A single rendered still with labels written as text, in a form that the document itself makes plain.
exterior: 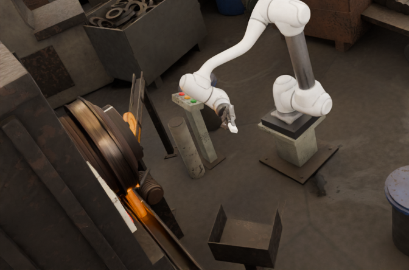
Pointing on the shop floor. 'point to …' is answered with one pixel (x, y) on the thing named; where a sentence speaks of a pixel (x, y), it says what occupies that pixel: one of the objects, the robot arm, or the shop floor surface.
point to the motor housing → (159, 203)
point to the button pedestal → (199, 131)
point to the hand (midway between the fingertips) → (232, 128)
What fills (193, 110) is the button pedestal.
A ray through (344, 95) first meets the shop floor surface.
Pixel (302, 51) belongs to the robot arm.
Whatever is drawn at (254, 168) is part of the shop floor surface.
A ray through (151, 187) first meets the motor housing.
